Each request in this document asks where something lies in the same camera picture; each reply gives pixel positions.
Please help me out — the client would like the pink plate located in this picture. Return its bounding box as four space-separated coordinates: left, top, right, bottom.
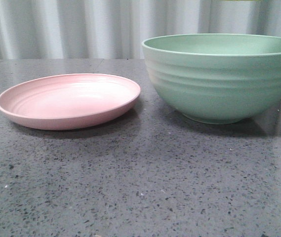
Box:
0 74 141 130

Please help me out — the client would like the green ribbed bowl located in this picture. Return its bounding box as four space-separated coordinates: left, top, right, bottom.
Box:
142 34 281 124

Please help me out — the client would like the white curtain backdrop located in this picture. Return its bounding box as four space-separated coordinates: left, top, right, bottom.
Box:
0 0 281 59

